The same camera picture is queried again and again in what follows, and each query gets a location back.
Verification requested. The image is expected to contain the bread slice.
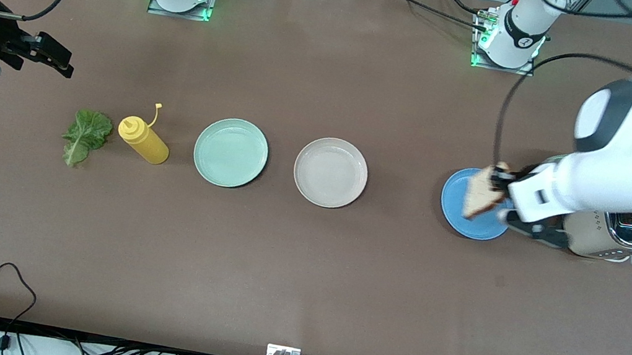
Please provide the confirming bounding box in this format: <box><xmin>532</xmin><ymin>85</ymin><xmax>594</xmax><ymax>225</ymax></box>
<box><xmin>460</xmin><ymin>157</ymin><xmax>513</xmax><ymax>226</ymax></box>

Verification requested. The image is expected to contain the green lettuce leaf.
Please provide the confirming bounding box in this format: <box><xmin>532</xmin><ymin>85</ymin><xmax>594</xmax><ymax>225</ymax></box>
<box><xmin>58</xmin><ymin>107</ymin><xmax>116</xmax><ymax>173</ymax></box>

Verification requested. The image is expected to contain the yellow squeeze sauce bottle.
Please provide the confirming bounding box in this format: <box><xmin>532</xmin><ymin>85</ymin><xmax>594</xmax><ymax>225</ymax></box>
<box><xmin>113</xmin><ymin>98</ymin><xmax>177</xmax><ymax>167</ymax></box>

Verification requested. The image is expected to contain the blue plate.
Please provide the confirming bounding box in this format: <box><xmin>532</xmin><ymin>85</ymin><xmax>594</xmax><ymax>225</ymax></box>
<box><xmin>436</xmin><ymin>163</ymin><xmax>519</xmax><ymax>245</ymax></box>

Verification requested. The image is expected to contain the beige plate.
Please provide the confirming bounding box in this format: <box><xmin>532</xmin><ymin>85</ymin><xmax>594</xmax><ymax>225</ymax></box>
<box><xmin>289</xmin><ymin>133</ymin><xmax>373</xmax><ymax>214</ymax></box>

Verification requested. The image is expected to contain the mint green plate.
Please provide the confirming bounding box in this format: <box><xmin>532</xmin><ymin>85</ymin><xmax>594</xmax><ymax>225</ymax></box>
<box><xmin>189</xmin><ymin>113</ymin><xmax>273</xmax><ymax>193</ymax></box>

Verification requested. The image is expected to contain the beige chrome toaster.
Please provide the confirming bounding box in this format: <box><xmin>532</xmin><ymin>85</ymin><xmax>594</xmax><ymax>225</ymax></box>
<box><xmin>558</xmin><ymin>190</ymin><xmax>632</xmax><ymax>266</ymax></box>

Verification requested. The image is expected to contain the black cable across table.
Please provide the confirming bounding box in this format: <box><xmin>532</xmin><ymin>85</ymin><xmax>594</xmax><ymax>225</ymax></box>
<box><xmin>347</xmin><ymin>0</ymin><xmax>493</xmax><ymax>35</ymax></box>

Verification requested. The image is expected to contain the thin black looped cable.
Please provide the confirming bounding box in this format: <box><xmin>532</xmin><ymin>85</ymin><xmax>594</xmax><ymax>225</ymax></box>
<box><xmin>0</xmin><ymin>262</ymin><xmax>41</xmax><ymax>342</ymax></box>

